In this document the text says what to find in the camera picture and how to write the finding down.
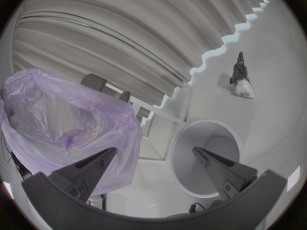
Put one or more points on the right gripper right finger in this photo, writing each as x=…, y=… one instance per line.
x=227, y=174

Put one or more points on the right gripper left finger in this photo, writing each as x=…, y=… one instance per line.
x=79, y=176

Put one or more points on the purple plastic bag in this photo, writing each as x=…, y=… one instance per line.
x=72, y=109

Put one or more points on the clear printed wrapper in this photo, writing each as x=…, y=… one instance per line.
x=244, y=90

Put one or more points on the white trash bin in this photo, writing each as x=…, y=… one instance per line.
x=191, y=133

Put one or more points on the white chair with grey seat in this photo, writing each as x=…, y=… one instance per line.
x=93, y=81

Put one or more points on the white curtain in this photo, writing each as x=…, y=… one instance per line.
x=96, y=56
x=156, y=13

